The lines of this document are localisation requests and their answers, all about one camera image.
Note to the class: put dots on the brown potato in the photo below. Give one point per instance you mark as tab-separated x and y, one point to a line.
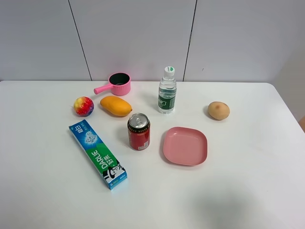
218	110

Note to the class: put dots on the multicolour dimpled ball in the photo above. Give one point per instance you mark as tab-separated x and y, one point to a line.
83	106

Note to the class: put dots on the green blue toothpaste box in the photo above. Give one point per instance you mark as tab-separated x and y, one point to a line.
107	165

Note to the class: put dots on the pink square plate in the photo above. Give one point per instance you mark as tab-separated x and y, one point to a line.
185	146

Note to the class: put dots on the clear water bottle green label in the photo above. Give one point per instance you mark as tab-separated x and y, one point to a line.
167	91

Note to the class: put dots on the yellow mango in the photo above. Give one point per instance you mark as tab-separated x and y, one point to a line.
116	106

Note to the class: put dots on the pink toy saucepan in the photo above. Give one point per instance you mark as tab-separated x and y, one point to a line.
118	83

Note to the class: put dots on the red soda can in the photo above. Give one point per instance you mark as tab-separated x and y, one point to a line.
139	131

